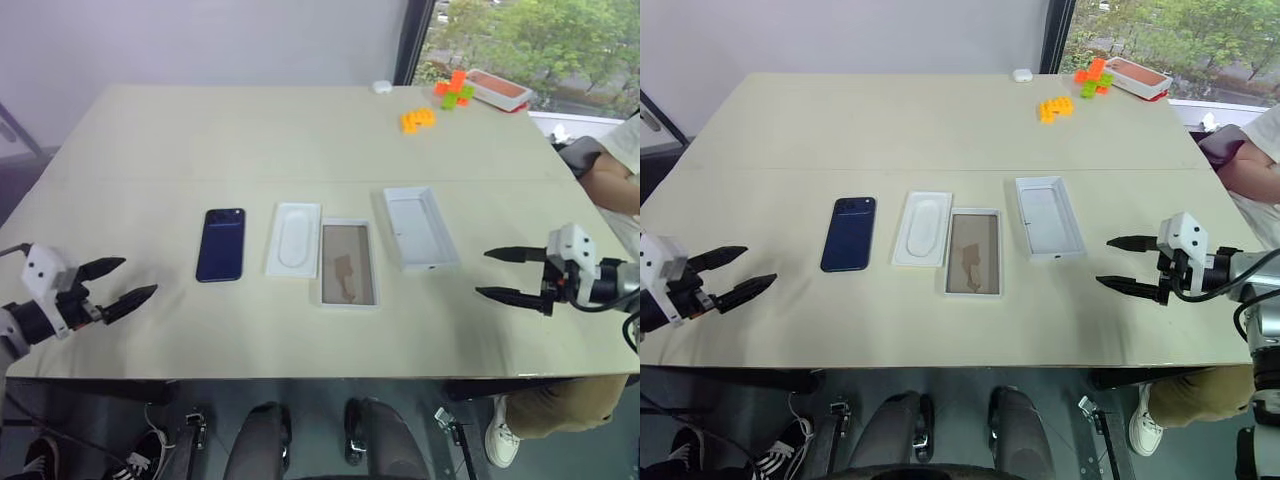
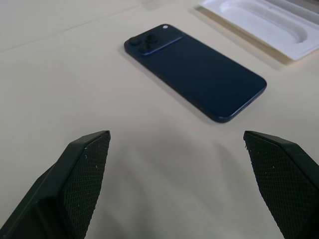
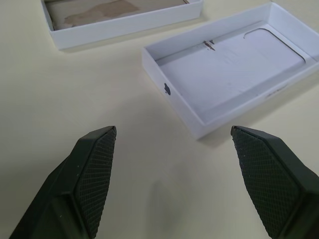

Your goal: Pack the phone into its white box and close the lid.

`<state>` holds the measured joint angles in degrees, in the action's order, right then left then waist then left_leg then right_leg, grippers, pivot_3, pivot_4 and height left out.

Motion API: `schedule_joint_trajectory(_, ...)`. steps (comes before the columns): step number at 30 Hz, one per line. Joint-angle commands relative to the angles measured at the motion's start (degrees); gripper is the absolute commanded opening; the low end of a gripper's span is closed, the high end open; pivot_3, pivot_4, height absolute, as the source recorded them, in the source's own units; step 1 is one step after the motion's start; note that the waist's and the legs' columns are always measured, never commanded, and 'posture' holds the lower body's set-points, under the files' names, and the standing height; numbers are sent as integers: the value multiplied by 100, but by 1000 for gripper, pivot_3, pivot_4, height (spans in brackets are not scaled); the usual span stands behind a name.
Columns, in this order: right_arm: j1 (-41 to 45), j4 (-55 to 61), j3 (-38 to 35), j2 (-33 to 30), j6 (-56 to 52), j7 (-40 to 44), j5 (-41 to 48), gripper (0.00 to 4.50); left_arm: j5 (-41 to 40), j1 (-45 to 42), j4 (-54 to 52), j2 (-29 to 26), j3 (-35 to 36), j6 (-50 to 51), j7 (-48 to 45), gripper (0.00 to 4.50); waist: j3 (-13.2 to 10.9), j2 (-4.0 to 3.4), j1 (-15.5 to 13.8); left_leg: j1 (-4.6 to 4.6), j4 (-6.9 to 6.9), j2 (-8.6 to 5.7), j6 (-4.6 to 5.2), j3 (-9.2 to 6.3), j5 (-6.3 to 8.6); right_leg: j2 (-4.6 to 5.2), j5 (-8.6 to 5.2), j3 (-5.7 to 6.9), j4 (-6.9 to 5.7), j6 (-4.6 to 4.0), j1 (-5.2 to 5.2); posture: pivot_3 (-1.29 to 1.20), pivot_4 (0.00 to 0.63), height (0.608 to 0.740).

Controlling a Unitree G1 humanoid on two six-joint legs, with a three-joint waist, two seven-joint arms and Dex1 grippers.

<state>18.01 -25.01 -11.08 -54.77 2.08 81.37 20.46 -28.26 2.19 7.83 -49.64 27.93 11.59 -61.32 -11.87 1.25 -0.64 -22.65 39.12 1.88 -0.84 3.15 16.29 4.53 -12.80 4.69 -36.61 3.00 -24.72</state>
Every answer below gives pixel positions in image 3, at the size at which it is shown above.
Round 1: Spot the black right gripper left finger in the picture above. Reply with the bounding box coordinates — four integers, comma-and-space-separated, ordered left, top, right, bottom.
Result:
8, 125, 117, 239

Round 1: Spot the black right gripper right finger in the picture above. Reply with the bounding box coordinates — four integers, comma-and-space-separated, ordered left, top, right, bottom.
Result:
230, 125, 319, 239

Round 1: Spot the white phone box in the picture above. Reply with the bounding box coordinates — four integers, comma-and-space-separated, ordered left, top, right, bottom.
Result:
141, 1, 319, 140

